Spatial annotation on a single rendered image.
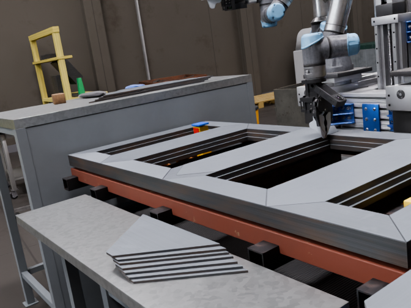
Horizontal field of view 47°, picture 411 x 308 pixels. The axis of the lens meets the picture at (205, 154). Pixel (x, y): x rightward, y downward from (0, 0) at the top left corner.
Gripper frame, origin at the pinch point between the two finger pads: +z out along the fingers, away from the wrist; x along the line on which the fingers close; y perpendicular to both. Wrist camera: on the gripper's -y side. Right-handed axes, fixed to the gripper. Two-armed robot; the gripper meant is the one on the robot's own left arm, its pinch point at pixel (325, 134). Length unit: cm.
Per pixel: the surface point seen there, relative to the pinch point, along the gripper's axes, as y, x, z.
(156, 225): -4, 74, 8
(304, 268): -17, 35, 32
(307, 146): 0.6, 9.3, 2.3
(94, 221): 27, 79, 12
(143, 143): 79, 30, 2
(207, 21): 670, -468, -91
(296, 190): -33, 50, 1
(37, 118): 91, 70, -17
